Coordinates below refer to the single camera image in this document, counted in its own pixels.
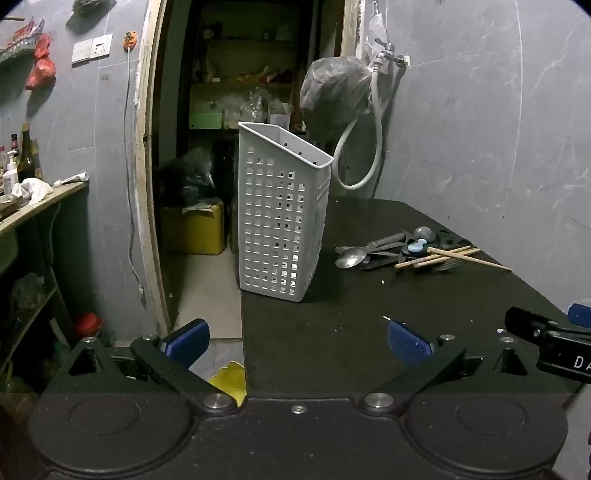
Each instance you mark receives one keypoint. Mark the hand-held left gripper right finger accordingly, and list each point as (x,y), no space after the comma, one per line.
(406,344)

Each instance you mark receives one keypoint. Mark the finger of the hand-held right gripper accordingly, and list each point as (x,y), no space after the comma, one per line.
(531,323)
(581,315)

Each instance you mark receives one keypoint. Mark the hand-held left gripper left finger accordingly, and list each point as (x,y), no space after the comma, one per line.
(187,344)

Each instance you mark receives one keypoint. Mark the plain wooden chopstick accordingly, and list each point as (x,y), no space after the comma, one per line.
(471,259)

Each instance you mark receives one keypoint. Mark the small blue spoon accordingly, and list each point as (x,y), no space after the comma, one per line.
(415,247)

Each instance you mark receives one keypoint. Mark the large metal spoon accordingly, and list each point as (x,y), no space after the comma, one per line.
(351,257)

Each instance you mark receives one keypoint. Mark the white perforated utensil basket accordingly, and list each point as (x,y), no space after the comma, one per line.
(277,221)

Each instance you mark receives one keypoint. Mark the yellow dustpan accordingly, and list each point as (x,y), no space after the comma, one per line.
(228,383)

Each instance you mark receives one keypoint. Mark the red-capped bottle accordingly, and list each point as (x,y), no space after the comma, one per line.
(87,323)

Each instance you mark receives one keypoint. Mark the yellow plastic container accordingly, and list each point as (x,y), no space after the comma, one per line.
(194,230)

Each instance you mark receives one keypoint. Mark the wooden side shelf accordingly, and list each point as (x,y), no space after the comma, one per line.
(46,201)

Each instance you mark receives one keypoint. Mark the white tube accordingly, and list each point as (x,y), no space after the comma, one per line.
(69,179)

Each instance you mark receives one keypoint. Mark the white cloth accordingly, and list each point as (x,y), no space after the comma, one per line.
(32,189)

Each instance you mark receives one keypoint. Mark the green box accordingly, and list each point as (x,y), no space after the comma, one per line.
(205,121)

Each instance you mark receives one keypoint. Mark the white pump bottle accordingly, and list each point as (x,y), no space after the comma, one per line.
(10,177)

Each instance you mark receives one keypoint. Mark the dark glass bottle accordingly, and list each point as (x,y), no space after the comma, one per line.
(27,161)

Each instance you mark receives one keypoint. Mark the clear plastic food bag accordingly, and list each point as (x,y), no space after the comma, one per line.
(251,106)

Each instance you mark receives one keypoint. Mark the black hanging plastic bag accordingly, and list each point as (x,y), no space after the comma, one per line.
(332,92)

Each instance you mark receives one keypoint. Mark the pantry shelf unit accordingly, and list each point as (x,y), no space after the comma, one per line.
(249,83)

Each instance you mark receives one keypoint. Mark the red plastic bag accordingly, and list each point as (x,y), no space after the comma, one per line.
(41,74)

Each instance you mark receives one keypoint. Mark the translucent hanging plastic bag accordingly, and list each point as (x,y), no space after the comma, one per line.
(376,27)

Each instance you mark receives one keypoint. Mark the wooden door frame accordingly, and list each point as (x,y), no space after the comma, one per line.
(147,184)

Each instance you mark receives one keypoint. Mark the metal wall faucet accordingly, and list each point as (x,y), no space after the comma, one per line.
(385,56)

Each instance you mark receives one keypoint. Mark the orange wall hook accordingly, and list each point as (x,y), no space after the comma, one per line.
(129,40)

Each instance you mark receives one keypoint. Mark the white wall switch plate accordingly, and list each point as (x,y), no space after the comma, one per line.
(92,48)

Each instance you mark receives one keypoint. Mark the metal wall rack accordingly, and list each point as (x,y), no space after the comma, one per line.
(18,46)

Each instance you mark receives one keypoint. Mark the dark mesh bag on wall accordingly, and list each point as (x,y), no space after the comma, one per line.
(92,5)

